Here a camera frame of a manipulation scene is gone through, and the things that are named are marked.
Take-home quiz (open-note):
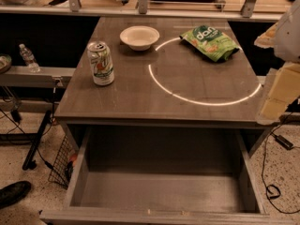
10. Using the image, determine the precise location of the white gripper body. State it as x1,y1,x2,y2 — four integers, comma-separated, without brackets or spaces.
274,0,300,63

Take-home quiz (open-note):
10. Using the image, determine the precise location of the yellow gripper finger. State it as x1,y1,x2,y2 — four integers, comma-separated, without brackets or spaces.
254,23,278,49
256,62,300,125

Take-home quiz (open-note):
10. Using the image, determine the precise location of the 7up soda can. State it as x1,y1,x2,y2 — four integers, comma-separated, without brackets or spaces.
87,41,114,86

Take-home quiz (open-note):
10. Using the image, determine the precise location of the open grey top drawer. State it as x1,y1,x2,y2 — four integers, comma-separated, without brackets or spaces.
39,127,296,225

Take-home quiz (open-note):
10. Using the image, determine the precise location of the green chip bag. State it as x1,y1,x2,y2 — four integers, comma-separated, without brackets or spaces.
180,25,239,62

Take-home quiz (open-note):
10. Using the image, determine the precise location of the black power adapter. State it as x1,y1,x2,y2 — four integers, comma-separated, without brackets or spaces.
273,134,293,150

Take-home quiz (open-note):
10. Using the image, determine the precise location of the white bowl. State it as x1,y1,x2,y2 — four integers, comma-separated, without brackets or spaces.
120,25,160,51

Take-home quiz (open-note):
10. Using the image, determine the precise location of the grey cabinet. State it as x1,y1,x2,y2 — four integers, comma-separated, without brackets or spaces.
55,17,271,152

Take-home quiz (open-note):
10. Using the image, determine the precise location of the clear plastic water bottle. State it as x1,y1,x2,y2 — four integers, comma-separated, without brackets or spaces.
19,44,40,73

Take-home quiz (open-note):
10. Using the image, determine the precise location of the grey side shelf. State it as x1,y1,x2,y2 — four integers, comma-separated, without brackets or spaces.
0,66,75,88

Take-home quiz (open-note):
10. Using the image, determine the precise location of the green plate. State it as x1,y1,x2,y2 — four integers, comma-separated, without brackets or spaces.
0,53,12,74

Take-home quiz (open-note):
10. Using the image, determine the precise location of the black stand leg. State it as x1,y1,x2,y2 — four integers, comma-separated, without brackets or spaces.
22,111,52,171

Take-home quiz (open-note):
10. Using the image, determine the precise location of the black shoe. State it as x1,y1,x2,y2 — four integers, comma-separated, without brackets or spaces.
0,181,31,209

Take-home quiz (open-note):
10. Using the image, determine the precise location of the black floor cable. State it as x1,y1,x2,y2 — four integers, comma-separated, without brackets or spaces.
261,134,300,216

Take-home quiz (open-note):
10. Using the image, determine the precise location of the black wire basket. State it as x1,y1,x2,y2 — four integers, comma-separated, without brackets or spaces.
48,136,77,189

